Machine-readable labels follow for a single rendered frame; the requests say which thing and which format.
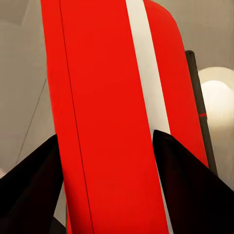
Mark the radio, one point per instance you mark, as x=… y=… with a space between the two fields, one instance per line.
x=117 y=70

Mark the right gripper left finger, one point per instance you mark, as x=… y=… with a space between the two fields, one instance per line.
x=29 y=192

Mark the coffee table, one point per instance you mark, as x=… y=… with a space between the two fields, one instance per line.
x=26 y=119

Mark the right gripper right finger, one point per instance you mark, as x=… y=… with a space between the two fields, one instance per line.
x=198 y=201

